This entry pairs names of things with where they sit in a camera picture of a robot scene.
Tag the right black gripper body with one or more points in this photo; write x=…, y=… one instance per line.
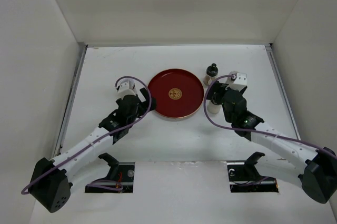
x=220, y=88

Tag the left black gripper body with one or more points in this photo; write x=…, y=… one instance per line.
x=140, y=111

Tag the black cap salt bottle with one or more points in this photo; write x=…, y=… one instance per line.
x=214, y=109

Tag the black cap pepper bottle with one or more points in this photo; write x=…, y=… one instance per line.
x=211, y=74

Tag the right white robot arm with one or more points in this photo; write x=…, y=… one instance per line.
x=309, y=167

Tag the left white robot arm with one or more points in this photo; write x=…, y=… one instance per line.
x=53, y=181

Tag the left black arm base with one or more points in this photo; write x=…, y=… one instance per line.
x=119, y=179

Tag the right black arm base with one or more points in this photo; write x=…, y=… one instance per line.
x=244, y=177

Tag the red round tray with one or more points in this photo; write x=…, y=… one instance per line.
x=178, y=93

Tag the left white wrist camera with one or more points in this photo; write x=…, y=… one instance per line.
x=126, y=88

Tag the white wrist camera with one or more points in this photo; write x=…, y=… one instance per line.
x=237, y=81
x=126, y=88

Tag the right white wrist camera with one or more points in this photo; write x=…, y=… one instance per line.
x=237, y=81

